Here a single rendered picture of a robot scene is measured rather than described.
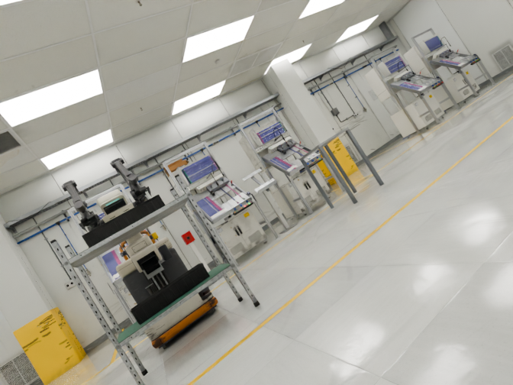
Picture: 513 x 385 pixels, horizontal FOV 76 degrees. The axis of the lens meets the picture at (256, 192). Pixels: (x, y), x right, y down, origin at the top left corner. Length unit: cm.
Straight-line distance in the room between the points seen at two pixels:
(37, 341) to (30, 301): 59
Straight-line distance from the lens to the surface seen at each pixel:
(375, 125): 924
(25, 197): 685
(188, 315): 304
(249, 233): 507
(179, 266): 333
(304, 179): 564
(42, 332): 612
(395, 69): 816
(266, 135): 577
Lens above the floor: 64
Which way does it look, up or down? 1 degrees up
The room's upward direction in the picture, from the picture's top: 32 degrees counter-clockwise
